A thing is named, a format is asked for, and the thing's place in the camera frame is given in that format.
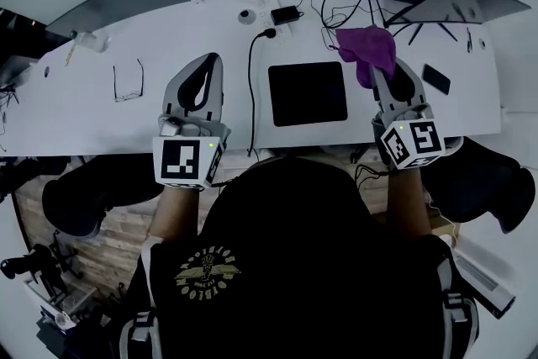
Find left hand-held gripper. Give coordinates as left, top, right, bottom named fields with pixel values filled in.
left=150, top=51, right=233, bottom=192

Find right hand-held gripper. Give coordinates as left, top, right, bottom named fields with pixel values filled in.
left=368, top=56, right=447, bottom=172

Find purple cloth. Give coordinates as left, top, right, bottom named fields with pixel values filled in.
left=335, top=24, right=398, bottom=90

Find black square mat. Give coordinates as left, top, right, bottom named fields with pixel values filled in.
left=267, top=61, right=350, bottom=129

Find person's left forearm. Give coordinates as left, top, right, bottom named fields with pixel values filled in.
left=148, top=182, right=203, bottom=244

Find person's right forearm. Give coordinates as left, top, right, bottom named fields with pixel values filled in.
left=385, top=166, right=435, bottom=240

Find black phone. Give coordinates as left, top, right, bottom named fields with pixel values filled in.
left=420, top=63, right=452, bottom=95

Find black-rimmed glasses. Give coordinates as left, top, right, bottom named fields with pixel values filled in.
left=112, top=57, right=145, bottom=103

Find clear water bottle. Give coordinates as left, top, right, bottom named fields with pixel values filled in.
left=70, top=29, right=112, bottom=54

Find white power strip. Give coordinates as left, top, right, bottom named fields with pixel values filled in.
left=256, top=0, right=296, bottom=46

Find black power adapter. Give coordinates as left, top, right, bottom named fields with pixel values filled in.
left=270, top=5, right=305, bottom=26

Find black office chair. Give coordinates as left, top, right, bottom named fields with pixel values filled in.
left=421, top=135, right=537, bottom=235
left=40, top=154, right=166, bottom=241

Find black printed shirt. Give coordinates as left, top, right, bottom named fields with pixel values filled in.
left=124, top=155, right=467, bottom=359

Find white flat device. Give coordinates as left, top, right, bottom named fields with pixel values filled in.
left=451, top=251, right=517, bottom=319

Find black equipment stand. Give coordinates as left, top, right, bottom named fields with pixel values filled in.
left=0, top=242, right=82, bottom=309

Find black power cable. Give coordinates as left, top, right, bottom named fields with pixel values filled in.
left=246, top=27, right=278, bottom=159

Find thin black cable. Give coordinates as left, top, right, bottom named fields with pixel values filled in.
left=319, top=0, right=416, bottom=53

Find grey shoulder strap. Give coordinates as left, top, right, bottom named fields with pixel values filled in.
left=435, top=255, right=481, bottom=351
left=119, top=308, right=164, bottom=359

